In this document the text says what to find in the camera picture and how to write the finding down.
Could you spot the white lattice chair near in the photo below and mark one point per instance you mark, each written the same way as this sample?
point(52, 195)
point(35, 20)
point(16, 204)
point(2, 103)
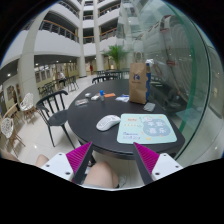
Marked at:
point(8, 130)

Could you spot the white computer mouse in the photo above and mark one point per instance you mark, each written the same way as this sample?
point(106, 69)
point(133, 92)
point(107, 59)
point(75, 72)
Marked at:
point(107, 122)

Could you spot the black chair behind table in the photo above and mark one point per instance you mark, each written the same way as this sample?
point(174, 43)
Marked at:
point(104, 78)

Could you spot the small blue-capped bottle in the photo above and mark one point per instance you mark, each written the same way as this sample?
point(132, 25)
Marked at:
point(102, 95)

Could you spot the white blue tissue pack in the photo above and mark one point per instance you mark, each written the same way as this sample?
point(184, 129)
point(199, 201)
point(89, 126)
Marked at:
point(123, 98)

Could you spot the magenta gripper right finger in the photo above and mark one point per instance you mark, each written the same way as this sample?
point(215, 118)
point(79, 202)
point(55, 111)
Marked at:
point(146, 160)

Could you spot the brown paper bag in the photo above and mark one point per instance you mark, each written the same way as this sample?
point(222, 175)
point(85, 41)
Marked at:
point(139, 80)

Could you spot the potted palm plant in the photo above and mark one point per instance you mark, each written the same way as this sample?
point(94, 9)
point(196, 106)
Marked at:
point(116, 52)

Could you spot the grey folded cloth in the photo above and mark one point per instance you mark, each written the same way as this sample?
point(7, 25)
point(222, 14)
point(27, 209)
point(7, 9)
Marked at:
point(149, 107)

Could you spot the clear plastic packet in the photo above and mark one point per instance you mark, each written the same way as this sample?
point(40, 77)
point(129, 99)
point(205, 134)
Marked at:
point(81, 102)

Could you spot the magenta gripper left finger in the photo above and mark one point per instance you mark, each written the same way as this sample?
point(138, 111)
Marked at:
point(78, 160)

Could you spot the orange card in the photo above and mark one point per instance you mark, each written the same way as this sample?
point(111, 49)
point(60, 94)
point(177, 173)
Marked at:
point(109, 95)

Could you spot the black wooden chair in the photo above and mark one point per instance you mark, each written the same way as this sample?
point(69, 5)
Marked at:
point(53, 112)

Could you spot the person's bare knee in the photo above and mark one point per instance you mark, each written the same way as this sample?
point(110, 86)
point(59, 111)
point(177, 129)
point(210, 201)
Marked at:
point(102, 175)

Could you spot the small white box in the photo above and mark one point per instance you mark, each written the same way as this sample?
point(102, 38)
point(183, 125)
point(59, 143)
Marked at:
point(96, 97)

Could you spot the white lattice chair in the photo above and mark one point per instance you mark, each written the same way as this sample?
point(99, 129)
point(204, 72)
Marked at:
point(27, 106)
point(8, 130)

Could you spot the light green mouse pad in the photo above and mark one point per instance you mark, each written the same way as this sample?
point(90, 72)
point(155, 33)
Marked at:
point(145, 129)

